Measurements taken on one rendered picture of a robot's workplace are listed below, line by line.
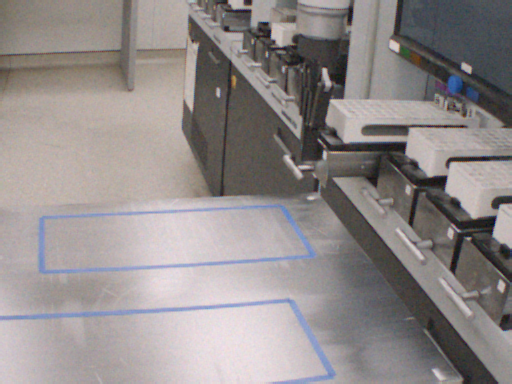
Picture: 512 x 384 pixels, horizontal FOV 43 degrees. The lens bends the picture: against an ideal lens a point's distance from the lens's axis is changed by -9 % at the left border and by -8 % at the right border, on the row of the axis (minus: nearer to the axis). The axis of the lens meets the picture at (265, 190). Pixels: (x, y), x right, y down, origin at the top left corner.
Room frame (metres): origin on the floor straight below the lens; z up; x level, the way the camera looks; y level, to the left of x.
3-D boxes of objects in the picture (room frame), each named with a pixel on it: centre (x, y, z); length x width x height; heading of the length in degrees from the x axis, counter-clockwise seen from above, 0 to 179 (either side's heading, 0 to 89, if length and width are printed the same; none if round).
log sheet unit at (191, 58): (2.91, 0.38, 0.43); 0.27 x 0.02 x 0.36; 18
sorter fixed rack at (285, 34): (1.98, -0.13, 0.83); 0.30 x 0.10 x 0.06; 108
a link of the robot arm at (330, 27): (1.21, -0.07, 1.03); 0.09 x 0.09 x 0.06
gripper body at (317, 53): (1.21, -0.07, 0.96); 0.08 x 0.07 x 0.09; 18
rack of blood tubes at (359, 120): (1.27, -0.26, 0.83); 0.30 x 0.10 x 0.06; 108
